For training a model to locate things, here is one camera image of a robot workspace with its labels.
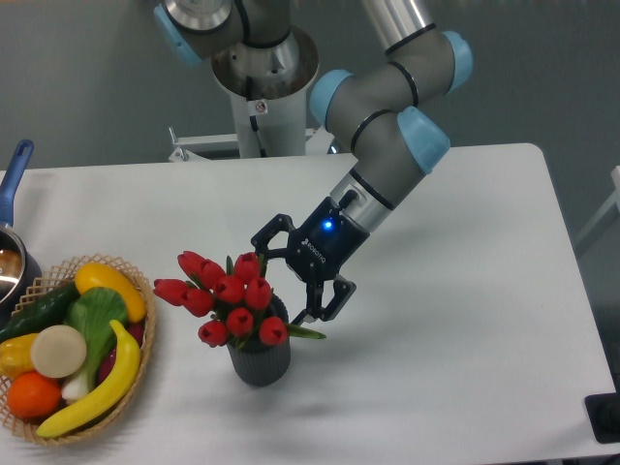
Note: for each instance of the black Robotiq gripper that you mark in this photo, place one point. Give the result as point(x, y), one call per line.
point(322, 252)

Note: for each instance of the red tulip bouquet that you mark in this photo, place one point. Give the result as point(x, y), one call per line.
point(236, 298)

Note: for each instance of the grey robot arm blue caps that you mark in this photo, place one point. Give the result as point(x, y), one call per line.
point(376, 117)

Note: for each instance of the dark grey ribbed vase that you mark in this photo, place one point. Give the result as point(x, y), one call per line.
point(263, 356)

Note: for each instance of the purple red vegetable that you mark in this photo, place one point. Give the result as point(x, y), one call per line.
point(137, 331)

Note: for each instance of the yellow banana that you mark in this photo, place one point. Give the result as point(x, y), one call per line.
point(103, 397)

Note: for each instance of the green bok choy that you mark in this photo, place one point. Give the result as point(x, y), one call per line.
point(90, 316)

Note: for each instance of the woven wicker basket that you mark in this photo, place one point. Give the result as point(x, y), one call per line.
point(58, 275)

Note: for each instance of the green cucumber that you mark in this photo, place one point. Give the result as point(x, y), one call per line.
point(48, 310)

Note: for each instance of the yellow bell pepper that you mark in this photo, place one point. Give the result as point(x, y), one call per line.
point(15, 356)

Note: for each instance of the orange fruit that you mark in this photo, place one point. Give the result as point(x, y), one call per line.
point(32, 395)

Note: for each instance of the black device at table edge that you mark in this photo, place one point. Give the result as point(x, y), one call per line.
point(603, 413)

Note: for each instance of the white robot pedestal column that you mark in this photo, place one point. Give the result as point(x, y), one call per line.
point(267, 87)

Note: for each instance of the blue handled saucepan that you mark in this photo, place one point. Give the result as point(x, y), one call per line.
point(18, 268)

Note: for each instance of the white frame at right edge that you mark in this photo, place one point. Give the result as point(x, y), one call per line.
point(600, 221)

